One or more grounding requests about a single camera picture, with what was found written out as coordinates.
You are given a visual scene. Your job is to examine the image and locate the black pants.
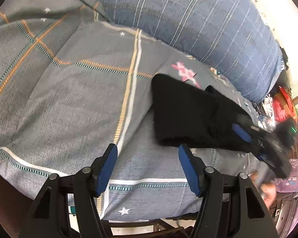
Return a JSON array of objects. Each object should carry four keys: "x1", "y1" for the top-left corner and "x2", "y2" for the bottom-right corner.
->
[{"x1": 151, "y1": 74, "x2": 251, "y2": 153}]

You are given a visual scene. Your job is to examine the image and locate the person's right hand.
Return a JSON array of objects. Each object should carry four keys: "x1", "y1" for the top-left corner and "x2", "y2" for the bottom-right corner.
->
[{"x1": 259, "y1": 182, "x2": 277, "y2": 209}]

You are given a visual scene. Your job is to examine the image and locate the red cluttered items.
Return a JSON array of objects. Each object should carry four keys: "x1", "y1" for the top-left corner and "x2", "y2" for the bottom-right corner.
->
[{"x1": 262, "y1": 85, "x2": 298, "y2": 128}]

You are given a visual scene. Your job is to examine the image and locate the purple floral sleeve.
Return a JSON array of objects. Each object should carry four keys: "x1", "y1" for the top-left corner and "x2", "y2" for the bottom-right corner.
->
[{"x1": 275, "y1": 158, "x2": 298, "y2": 237}]

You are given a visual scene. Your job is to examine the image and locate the blue plaid quilt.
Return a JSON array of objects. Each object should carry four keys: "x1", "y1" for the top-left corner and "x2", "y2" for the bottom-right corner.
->
[{"x1": 100, "y1": 0, "x2": 284, "y2": 104}]

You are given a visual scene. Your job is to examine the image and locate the grey patterned bed sheet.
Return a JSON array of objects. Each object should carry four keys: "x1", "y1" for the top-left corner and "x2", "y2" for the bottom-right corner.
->
[{"x1": 0, "y1": 0, "x2": 257, "y2": 222}]

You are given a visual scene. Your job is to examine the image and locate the wooden bed frame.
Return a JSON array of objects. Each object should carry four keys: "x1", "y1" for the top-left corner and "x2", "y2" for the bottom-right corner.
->
[{"x1": 0, "y1": 176, "x2": 196, "y2": 237}]

